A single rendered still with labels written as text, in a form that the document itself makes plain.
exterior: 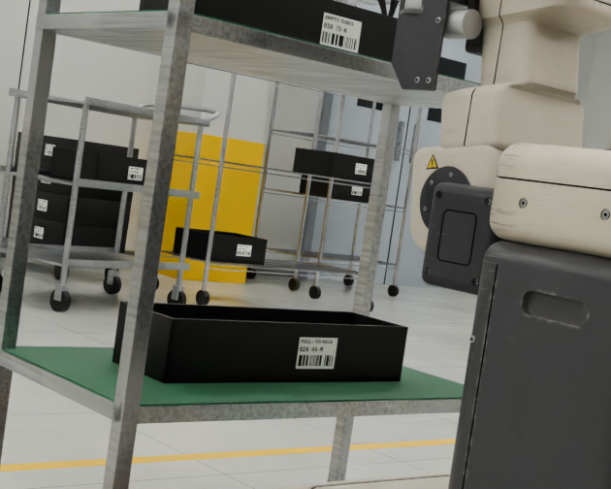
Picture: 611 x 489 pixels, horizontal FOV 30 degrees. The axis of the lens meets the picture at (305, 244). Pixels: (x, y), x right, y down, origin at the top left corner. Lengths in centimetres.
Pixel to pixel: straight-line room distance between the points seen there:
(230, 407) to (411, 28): 67
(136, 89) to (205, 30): 567
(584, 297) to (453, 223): 29
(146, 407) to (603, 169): 81
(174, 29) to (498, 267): 63
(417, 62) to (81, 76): 556
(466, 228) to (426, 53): 32
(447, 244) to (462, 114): 23
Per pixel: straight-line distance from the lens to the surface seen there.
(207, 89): 711
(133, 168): 542
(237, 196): 729
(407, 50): 181
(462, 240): 158
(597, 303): 136
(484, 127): 170
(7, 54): 703
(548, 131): 178
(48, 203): 638
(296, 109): 822
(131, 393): 179
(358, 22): 224
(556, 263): 140
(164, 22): 178
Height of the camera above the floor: 73
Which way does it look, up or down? 3 degrees down
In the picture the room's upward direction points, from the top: 8 degrees clockwise
